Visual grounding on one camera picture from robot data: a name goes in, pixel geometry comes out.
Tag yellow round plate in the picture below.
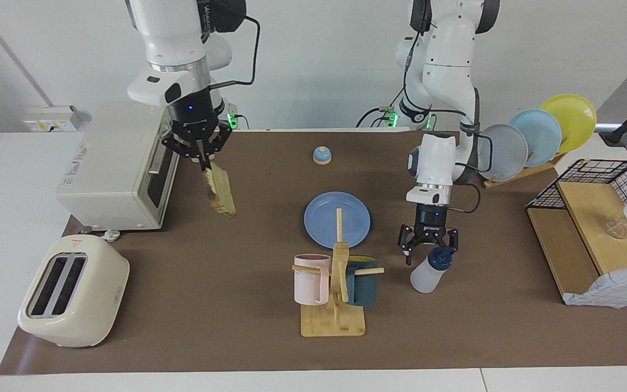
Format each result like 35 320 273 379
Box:
540 94 598 154

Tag slice of toast bread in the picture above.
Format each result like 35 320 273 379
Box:
202 161 237 219

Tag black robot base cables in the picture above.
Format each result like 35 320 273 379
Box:
356 87 420 129

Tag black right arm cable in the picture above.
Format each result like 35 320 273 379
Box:
205 11 261 90

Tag brown table mat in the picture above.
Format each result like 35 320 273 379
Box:
0 130 627 376

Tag grey round plate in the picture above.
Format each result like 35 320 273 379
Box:
477 124 529 182

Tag wooden mug tree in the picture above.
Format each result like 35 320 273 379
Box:
292 208 385 338

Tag wooden box with wire basket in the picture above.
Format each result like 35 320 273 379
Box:
562 265 627 310

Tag pink ribbed mug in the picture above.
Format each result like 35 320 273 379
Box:
293 254 332 305

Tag white toaster oven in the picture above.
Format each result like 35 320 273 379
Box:
55 101 183 231

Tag cream two-slot toaster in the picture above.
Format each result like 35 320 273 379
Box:
17 235 131 348

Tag white toaster power cord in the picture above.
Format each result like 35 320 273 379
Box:
79 226 121 242

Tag dark teal mug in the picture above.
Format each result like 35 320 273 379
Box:
345 255 379 307

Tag light blue round plate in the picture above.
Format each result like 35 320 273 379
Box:
508 109 563 168

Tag translucent bottle navy cap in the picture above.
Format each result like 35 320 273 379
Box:
410 246 454 294

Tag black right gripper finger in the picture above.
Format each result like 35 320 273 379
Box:
207 126 233 163
162 136 205 172

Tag wooden shelf with wire basket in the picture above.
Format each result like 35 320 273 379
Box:
526 158 627 299

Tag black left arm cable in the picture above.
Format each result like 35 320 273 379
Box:
458 122 494 214

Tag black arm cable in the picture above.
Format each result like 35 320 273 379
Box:
458 122 494 214
205 11 261 90

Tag wooden dish rack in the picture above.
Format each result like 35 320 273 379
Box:
465 151 567 189

